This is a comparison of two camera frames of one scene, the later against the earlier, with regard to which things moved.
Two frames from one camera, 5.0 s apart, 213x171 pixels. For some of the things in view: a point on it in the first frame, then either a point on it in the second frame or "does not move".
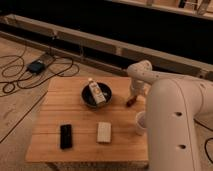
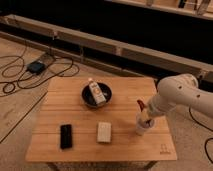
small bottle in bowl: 97,93 does not move
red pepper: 130,102 -> 141,105
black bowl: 88,97 does not move
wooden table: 86,124 does not move
